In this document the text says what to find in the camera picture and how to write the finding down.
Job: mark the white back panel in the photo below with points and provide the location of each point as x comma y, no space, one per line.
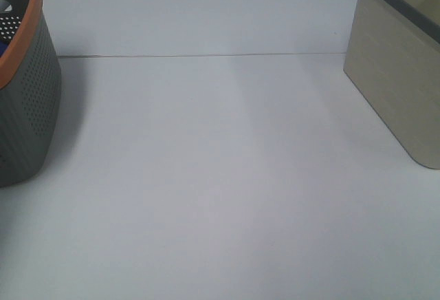
198,27

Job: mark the beige storage bin grey rim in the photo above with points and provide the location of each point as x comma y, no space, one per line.
393,60

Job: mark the grey perforated basket orange rim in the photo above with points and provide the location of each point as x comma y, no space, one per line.
30,91

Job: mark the blue cloth in basket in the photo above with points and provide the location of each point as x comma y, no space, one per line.
5,52

